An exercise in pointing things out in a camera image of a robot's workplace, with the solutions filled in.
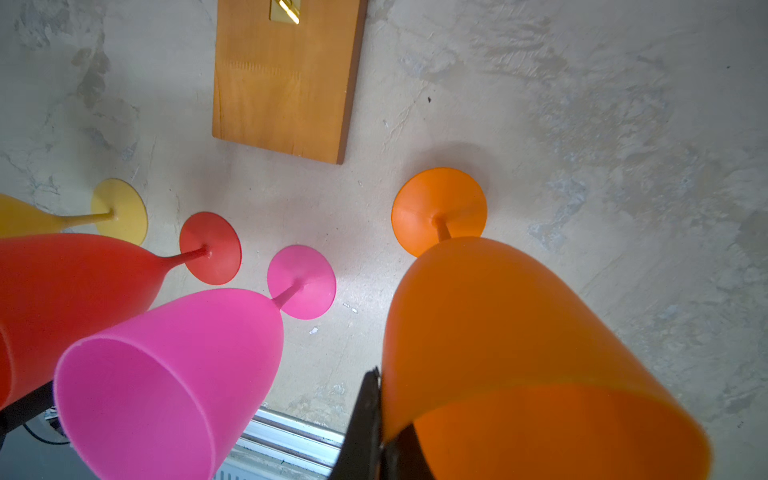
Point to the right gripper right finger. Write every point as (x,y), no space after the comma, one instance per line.
(403,459)

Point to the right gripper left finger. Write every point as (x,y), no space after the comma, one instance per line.
(360,453)

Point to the orange wine glass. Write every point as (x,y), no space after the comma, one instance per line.
(504,371)

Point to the pink wine glass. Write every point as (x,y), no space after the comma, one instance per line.
(167,394)

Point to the yellow wine glass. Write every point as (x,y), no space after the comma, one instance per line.
(117,210)

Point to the red wine glass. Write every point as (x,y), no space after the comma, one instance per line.
(59,288)

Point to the orange wooden rack base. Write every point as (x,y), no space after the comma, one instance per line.
(287,86)

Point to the aluminium front rail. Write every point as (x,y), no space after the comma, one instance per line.
(279,446)

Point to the gold wire glass rack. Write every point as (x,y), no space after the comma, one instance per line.
(285,11)

